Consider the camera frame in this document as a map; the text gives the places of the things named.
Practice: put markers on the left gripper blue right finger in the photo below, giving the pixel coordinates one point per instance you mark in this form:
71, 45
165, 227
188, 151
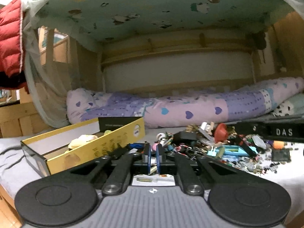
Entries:
182, 170

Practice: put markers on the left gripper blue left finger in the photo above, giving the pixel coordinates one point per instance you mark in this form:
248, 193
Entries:
124, 169

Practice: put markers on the near orange ball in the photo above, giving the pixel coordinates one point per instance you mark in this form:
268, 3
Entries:
278, 144

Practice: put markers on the black-spotted white plush toy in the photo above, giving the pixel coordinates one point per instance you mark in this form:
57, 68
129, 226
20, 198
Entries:
285, 109

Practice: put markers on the light blue pillow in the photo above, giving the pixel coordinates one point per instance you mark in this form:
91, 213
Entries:
298, 100

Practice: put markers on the grey studded toy panel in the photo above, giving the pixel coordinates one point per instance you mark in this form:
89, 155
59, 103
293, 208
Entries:
258, 141

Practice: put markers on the black rectangular block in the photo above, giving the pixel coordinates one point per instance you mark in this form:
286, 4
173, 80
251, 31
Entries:
185, 136

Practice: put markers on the light blue toy plate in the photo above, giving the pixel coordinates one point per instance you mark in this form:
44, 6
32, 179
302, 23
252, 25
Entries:
229, 150

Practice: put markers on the red dome-shaped toy piece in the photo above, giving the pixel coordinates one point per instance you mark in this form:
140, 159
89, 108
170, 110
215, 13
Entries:
220, 133

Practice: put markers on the yellow plush toy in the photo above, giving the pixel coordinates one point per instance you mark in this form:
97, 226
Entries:
80, 141

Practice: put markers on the yellow cardboard box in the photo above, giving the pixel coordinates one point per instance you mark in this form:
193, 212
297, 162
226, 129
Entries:
64, 148

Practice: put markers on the purple heart-pattern rolled quilt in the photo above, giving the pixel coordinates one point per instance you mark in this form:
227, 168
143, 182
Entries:
181, 110

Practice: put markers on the grey bed sheet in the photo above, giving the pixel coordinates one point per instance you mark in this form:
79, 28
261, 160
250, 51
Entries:
16, 172

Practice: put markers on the grey mosquito net curtain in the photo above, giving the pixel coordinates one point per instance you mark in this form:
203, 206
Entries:
49, 81

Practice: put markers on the red down jacket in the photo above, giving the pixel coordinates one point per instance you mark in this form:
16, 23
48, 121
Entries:
12, 47

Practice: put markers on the wooden bed frame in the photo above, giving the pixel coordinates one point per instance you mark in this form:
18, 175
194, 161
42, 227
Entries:
176, 62

